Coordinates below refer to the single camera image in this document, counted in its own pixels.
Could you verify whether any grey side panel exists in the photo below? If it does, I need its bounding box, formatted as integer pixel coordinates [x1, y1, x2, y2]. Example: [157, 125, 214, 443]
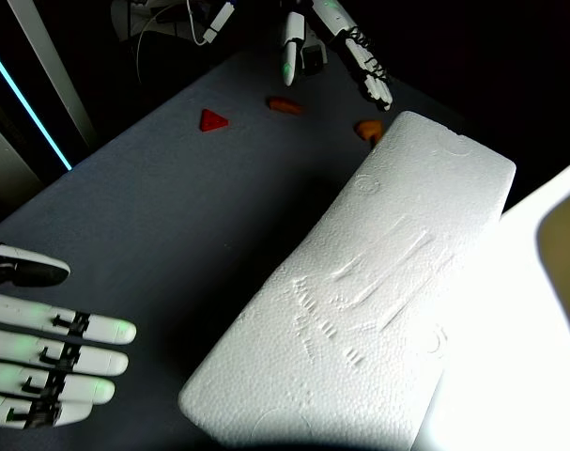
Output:
[0, 115, 44, 198]

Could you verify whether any red triangular toy block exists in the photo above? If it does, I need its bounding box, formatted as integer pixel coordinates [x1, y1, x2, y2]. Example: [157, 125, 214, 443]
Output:
[199, 107, 230, 134]

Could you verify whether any white styrofoam lid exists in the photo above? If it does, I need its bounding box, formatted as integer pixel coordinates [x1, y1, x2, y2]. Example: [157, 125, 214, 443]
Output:
[177, 110, 517, 450]

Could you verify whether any white cable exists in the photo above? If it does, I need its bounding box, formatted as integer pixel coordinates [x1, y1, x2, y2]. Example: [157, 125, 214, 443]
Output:
[185, 0, 208, 47]

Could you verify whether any white upright post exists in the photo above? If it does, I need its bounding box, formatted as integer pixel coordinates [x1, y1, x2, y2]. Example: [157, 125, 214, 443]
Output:
[6, 0, 98, 147]

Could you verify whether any orange toy carrot piece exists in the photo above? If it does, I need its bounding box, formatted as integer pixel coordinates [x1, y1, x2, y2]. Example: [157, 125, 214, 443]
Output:
[265, 96, 308, 117]

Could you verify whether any white plug adapter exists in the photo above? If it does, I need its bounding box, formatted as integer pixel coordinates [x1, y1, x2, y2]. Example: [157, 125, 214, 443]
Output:
[202, 2, 234, 46]

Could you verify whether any yellow triangular toy block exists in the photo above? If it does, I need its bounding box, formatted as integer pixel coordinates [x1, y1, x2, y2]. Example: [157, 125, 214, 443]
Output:
[353, 119, 385, 142]

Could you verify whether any thin looped cable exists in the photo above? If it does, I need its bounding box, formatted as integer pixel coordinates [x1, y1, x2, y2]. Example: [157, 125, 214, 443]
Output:
[136, 13, 192, 84]

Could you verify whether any large white rounded housing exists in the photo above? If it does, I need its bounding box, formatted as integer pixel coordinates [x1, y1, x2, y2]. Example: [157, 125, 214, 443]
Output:
[415, 152, 570, 451]

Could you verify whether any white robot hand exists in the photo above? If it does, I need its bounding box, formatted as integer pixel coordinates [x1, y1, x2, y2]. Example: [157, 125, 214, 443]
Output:
[0, 241, 138, 431]
[279, 0, 394, 113]

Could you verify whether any cyan light strip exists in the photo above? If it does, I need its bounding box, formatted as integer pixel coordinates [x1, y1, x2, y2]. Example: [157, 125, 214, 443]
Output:
[0, 36, 73, 171]

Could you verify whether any grey table cloth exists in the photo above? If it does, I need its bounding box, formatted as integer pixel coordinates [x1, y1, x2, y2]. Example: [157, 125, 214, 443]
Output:
[0, 46, 501, 451]

